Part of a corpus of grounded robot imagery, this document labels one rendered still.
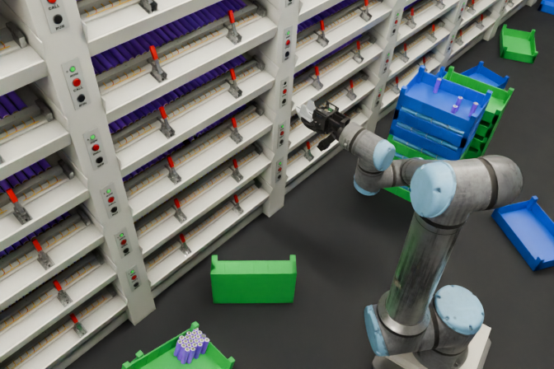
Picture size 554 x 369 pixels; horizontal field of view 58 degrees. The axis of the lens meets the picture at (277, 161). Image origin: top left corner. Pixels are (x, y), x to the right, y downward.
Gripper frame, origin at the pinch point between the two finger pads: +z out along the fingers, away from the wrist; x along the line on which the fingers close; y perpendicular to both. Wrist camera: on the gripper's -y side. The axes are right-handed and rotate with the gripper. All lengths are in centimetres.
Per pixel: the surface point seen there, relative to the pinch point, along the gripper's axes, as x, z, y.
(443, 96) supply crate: -62, -25, -13
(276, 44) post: 4.7, 7.6, 24.9
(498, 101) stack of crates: -99, -38, -29
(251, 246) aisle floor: 21, 2, -61
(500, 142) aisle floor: -116, -44, -61
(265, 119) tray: 6.1, 9.9, -6.6
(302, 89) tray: -16.2, 12.0, -5.7
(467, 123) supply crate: -48, -42, -9
